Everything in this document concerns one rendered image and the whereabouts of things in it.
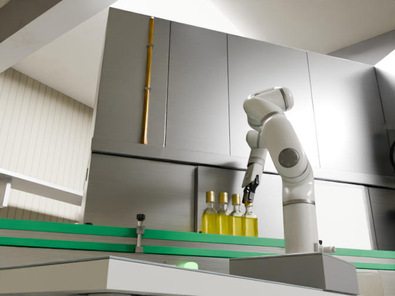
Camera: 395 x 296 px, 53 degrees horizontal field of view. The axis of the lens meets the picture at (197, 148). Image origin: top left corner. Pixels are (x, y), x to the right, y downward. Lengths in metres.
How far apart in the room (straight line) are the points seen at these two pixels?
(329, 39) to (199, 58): 1.73
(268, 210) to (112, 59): 1.02
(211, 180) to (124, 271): 1.36
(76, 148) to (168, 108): 2.54
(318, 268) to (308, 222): 0.19
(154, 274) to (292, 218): 0.71
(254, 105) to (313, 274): 0.59
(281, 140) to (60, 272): 0.80
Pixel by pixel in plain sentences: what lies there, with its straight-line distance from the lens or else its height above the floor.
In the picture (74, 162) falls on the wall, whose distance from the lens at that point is 4.30.
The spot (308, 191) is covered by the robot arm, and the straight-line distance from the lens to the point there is 1.20.
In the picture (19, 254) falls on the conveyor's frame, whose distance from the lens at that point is 1.35.
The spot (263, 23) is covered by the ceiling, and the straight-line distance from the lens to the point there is 3.35.
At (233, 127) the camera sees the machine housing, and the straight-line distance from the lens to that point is 1.98.
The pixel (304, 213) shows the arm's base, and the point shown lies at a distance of 1.17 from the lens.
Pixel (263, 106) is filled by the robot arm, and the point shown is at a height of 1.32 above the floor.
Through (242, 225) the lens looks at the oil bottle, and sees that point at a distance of 1.64.
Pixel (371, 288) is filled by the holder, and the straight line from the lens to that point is 1.52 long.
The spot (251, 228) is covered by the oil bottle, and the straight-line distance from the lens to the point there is 1.66.
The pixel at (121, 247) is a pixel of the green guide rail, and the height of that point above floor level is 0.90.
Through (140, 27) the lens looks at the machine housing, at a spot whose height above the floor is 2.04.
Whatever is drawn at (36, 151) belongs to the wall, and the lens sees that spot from 4.07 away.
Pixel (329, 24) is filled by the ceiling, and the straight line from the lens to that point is 3.48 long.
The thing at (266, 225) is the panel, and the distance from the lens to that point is 1.86.
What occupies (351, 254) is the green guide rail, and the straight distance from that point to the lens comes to 1.87.
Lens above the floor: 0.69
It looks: 23 degrees up
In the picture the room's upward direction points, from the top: 1 degrees clockwise
